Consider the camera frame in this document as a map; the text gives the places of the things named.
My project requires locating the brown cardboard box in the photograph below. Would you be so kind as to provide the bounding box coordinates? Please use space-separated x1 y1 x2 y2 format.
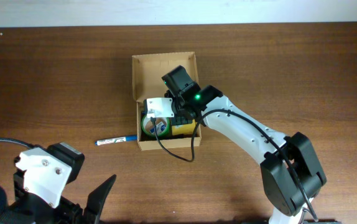
132 52 198 151

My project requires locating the yellow spiral notepad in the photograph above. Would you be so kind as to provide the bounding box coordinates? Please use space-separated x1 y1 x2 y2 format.
172 120 196 136

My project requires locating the green tape roll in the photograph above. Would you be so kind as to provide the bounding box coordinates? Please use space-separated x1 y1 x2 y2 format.
141 116 171 138

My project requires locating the blue white marker pen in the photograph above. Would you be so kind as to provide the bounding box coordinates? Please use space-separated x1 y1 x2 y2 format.
95 135 137 146

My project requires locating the small blue white staple box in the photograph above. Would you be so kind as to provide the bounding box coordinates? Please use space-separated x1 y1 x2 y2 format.
155 121 167 135

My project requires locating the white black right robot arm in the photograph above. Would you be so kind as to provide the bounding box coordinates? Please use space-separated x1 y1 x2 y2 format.
162 65 327 223

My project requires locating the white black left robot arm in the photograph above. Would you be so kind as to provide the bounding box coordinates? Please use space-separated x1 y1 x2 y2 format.
0 142 116 223

